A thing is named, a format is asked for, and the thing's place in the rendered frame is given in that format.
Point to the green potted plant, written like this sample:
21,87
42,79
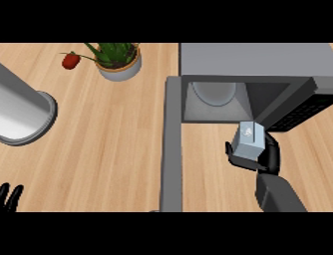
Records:
119,60

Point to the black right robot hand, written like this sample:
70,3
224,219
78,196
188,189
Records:
270,156

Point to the grey round towel holder base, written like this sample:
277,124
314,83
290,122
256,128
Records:
36,130

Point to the pale blue milk carton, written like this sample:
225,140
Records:
249,141

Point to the grey microwave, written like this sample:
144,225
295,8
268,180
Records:
267,79

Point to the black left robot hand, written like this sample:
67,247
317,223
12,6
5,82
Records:
1,198

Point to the grey microwave door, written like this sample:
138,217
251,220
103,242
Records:
171,142

